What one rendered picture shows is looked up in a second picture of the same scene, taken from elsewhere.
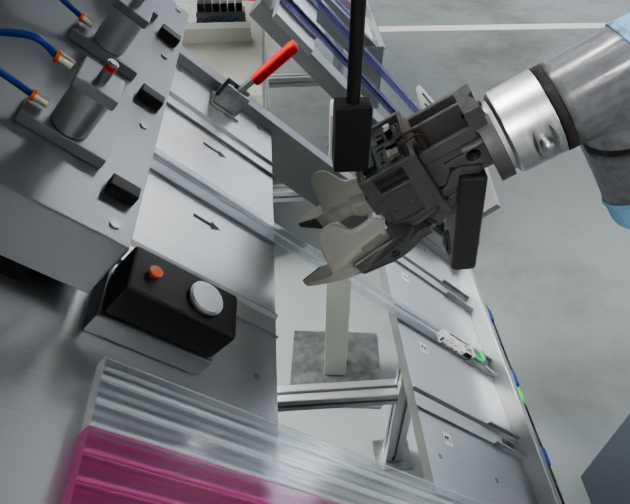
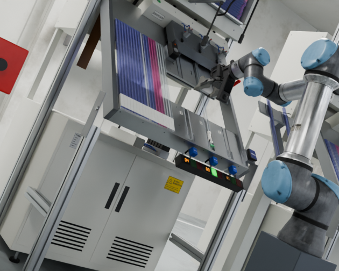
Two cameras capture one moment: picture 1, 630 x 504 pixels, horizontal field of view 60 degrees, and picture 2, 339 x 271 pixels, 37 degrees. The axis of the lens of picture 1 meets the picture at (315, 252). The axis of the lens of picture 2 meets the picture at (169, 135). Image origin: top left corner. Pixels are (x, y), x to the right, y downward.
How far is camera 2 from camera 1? 2.13 m
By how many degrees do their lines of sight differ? 70
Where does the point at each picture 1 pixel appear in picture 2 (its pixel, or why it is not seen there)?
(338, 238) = (202, 78)
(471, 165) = (228, 72)
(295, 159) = (228, 113)
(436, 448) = (177, 107)
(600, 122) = (242, 61)
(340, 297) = (233, 253)
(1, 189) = (173, 29)
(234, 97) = not seen: hidden behind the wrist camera
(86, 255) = (172, 39)
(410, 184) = (216, 70)
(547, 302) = not seen: outside the picture
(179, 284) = (175, 47)
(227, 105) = not seen: hidden behind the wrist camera
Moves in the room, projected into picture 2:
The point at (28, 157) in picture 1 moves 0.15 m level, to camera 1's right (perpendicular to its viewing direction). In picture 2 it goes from (178, 32) to (195, 32)
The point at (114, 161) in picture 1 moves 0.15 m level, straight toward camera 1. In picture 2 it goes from (185, 42) to (167, 27)
